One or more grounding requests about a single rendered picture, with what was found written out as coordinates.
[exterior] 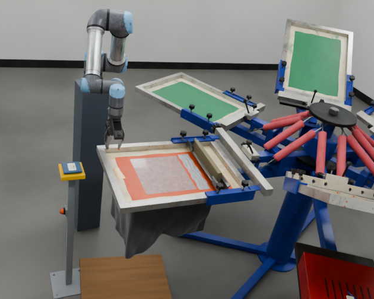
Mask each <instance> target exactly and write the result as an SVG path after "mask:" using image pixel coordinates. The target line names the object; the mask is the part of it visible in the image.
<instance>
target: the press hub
mask: <svg viewBox="0 0 374 299"><path fill-rule="evenodd" d="M309 112H310V114H311V115H312V116H313V117H315V118H316V119H318V120H320V121H321V122H322V123H321V126H320V128H321V127H322V124H323V122H324V125H325V124H327V125H326V126H324V131H325V132H326V133H327V142H326V153H325V167H326V170H327V172H331V169H330V168H329V166H335V167H336V169H335V170H334V171H336V172H337V164H336V163H334V162H332V161H330V159H331V158H332V157H334V158H336V159H337V153H335V154H334V152H335V149H336V147H337V145H338V137H337V135H335V134H334V133H333V131H334V129H335V127H341V128H350V127H353V126H355V125H356V123H357V118H356V117H355V115H354V114H352V112H350V111H348V110H347V109H345V108H343V107H340V106H337V105H334V104H331V103H323V102H317V103H312V104H311V105H310V106H309ZM320 131H322V128H321V129H320V130H319V131H317V132H316V136H315V137H314V138H312V139H311V140H310V141H308V142H307V143H305V145H304V147H299V148H298V149H296V150H294V151H305V152H306V153H307V154H308V156H301V157H296V160H297V161H299V162H300V163H301V165H302V166H303V167H304V169H301V170H306V174H304V175H307V176H310V170H313V168H314V169H316V161H315V159H316V156H317V148H318V133H319V132H320ZM334 171H333V172H334ZM312 204H313V201H312V197H310V196H307V195H304V194H302V193H299V192H297V194H294V193H291V192H289V191H287V193H286V196H285V198H284V201H283V204H282V206H281V209H280V212H279V215H278V217H277V220H276V222H275V226H274V228H273V231H272V233H271V237H270V239H269V241H268V242H265V243H262V244H261V245H260V246H264V247H267V248H266V251H267V253H266V255H261V254H258V257H259V259H260V261H261V262H262V263H264V262H265V261H266V260H267V259H268V258H269V256H270V257H271V258H273V259H274V260H276V261H275V264H274V265H273V266H272V268H271V269H272V270H274V271H278V272H288V271H290V270H292V269H293V268H294V267H295V266H296V262H291V261H289V259H290V257H291V254H292V253H293V250H294V244H295V242H297V240H298V238H299V236H300V233H301V231H302V228H303V226H304V224H305V221H306V219H307V217H308V214H309V211H310V209H311V207H312Z"/></svg>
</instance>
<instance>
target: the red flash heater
mask: <svg viewBox="0 0 374 299"><path fill-rule="evenodd" d="M298 271H299V281H300V292H301V298H302V299H347V297H346V296H347V295H349V296H351V295H350V294H348V293H347V291H349V292H350V293H351V294H353V295H354V296H355V297H356V298H357V299H374V268H372V267H369V266H364V265H360V264H356V263H351V262H346V261H343V260H338V259H333V258H330V257H325V256H320V255H315V254H312V253H307V252H303V254H302V257H301V259H300V261H299V264H298Z"/></svg>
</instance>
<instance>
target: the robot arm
mask: <svg viewBox="0 0 374 299"><path fill-rule="evenodd" d="M105 31H110V33H111V35H112V38H111V45H110V51H109V53H104V51H102V38H103V35H104V32H105ZM87 33H88V43H87V51H86V52H85V56H84V74H83V77H82V79H81V91H82V92H84V93H95V94H108V95H109V108H107V109H108V116H109V117H110V118H109V119H106V122H105V129H106V132H105V134H104V142H105V147H106V149H107V150H108V149H109V145H110V141H111V140H112V137H111V136H114V140H116V139H117V140H118V149H119V148H120V147H121V145H122V142H123V139H124V136H125V134H124V132H123V129H122V124H121V117H122V114H123V103H124V96H125V87H124V85H123V82H122V80H121V79H119V78H114V79H112V80H104V79H103V76H102V72H114V73H119V74H120V73H121V74H123V73H125V71H126V68H127V64H128V57H127V56H126V55H125V54H124V51H125V44H126V38H127V37H128V36H129V34H132V33H133V14H132V12H129V11H121V10H115V9H107V8H102V9H99V10H97V11H96V12H95V13H94V14H93V15H92V16H91V17H90V19H89V21H88V23H87ZM110 135H111V136H110Z"/></svg>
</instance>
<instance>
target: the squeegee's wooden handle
mask: <svg viewBox="0 0 374 299"><path fill-rule="evenodd" d="M193 147H194V149H193V151H195V153H196V155H197V156H198V158H199V159H200V160H201V162H202V163H203V165H204V166H205V168H206V169H207V171H208V172H209V173H210V175H211V177H213V176H214V177H215V179H216V180H217V181H218V183H220V180H221V176H222V172H221V171H220V169H219V168H218V167H217V165H216V164H215V162H214V161H213V160H212V158H211V157H210V156H209V154H208V153H207V152H206V150H205V149H204V147H203V146H202V145H201V143H200V142H199V140H195V141H194V145H193Z"/></svg>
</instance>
